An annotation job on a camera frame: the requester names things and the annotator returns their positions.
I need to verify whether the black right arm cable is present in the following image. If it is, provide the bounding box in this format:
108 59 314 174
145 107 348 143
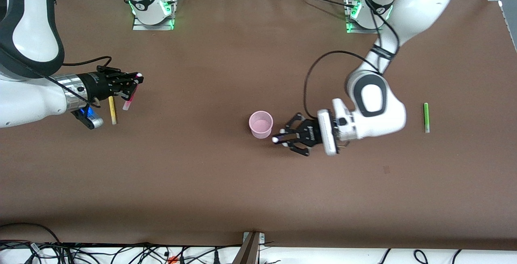
42 56 113 109

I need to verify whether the metal table bracket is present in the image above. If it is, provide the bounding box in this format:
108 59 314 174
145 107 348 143
232 232 265 264

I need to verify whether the pink plastic cup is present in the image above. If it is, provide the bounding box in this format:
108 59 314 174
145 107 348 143
249 111 273 139

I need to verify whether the pink pen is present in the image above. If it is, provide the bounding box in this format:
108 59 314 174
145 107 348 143
122 72 143 112

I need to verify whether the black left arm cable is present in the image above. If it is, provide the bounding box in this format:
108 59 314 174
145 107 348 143
304 51 383 120

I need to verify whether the yellow pen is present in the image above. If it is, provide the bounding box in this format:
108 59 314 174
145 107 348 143
108 96 118 125

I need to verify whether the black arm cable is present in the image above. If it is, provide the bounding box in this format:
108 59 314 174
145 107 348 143
304 51 383 120
42 56 113 109

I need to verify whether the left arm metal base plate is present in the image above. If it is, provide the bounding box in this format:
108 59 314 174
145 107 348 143
344 0 383 34

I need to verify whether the black looping floor cable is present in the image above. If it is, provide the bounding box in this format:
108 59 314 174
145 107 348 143
0 223 61 244

